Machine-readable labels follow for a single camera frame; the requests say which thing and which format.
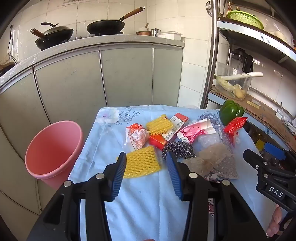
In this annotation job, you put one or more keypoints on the green bell pepper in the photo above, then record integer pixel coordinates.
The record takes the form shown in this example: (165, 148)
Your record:
(231, 111)

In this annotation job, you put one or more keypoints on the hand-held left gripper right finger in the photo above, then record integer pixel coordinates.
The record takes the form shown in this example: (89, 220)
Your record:
(174, 176)

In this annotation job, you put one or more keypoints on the metal shelf rack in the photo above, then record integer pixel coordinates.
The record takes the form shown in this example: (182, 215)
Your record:
(211, 58)

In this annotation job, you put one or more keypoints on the white plastic box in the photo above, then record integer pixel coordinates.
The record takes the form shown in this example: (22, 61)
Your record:
(168, 36)

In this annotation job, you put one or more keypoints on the white bowl with spoon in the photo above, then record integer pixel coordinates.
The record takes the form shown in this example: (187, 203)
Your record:
(143, 28)

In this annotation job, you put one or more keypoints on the leek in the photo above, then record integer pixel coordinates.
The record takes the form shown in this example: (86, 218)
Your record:
(242, 76)

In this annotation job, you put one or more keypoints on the yellow foam net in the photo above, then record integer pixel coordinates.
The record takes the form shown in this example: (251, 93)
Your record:
(141, 162)
(159, 126)

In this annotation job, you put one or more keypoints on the steel wool scrubber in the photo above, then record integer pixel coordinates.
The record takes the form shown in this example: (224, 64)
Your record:
(180, 149)

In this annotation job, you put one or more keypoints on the ginger root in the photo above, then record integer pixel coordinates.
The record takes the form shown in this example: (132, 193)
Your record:
(239, 92)

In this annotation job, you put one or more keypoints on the corn in husk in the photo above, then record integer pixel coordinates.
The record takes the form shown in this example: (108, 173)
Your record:
(223, 84)

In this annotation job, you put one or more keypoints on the green plastic basket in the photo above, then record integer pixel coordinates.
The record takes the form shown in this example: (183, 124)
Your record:
(245, 19)

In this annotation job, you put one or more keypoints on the copper pot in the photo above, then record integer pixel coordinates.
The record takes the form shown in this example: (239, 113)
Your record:
(143, 33)

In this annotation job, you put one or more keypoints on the black wok with lid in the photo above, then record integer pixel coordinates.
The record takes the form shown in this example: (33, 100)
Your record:
(55, 34)

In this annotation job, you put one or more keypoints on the metal strainer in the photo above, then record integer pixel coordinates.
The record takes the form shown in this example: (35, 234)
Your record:
(209, 8)

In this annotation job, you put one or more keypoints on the clear plastic container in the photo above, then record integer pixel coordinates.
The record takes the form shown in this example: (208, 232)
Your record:
(240, 82)

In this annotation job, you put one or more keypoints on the red snack packet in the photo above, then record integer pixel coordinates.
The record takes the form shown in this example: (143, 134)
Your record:
(235, 126)

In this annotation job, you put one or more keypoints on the grey kitchen cabinet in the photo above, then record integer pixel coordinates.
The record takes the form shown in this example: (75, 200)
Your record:
(69, 81)

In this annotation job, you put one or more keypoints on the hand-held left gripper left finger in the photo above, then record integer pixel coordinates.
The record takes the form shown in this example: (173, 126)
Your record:
(119, 176)

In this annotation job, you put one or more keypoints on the pink white plastic bag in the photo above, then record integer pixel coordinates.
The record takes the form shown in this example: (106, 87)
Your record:
(196, 131)

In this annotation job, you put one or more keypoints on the person's right hand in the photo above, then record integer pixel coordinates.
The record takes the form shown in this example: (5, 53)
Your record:
(275, 221)

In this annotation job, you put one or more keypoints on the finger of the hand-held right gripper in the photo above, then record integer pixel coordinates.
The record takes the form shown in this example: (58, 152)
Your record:
(275, 150)
(254, 161)

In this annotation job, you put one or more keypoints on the orange white food wrapper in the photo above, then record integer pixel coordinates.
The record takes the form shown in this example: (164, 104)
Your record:
(137, 138)

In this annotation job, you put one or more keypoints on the gas stove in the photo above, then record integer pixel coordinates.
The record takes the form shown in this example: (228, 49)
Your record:
(92, 35)

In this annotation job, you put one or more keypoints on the steel cup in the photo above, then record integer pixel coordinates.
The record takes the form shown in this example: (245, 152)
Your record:
(156, 32)

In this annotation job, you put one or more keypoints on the clear bubble wrap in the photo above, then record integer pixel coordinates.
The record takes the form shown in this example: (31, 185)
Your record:
(227, 169)

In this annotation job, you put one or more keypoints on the light blue floral cloth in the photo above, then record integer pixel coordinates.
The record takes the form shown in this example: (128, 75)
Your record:
(143, 208)

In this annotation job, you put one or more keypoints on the pink plastic bucket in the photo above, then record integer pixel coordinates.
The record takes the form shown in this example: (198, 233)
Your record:
(53, 150)

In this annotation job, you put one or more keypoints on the beige plastic film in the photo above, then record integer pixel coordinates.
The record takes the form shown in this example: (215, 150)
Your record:
(208, 160)

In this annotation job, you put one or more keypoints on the red cardboard box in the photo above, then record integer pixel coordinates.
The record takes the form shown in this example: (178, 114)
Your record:
(159, 141)

